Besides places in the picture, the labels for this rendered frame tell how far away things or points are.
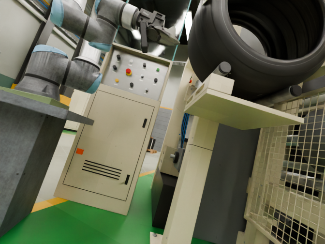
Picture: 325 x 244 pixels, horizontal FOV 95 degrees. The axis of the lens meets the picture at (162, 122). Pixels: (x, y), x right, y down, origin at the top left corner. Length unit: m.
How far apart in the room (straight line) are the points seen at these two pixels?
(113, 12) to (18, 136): 0.67
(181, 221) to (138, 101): 0.86
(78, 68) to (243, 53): 0.82
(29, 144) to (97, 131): 0.49
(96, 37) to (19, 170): 0.66
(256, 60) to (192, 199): 0.73
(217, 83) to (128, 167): 0.90
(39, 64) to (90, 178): 0.79
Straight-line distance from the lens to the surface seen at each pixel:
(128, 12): 0.76
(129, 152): 1.19
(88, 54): 1.05
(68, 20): 0.76
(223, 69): 0.60
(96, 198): 1.31
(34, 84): 0.96
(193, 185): 0.92
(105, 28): 0.77
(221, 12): 0.71
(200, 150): 0.90
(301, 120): 0.73
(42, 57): 1.00
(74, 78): 0.99
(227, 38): 0.66
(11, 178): 0.94
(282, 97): 0.76
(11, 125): 0.92
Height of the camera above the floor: 0.58
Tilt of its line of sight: 8 degrees up
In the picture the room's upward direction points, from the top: 16 degrees clockwise
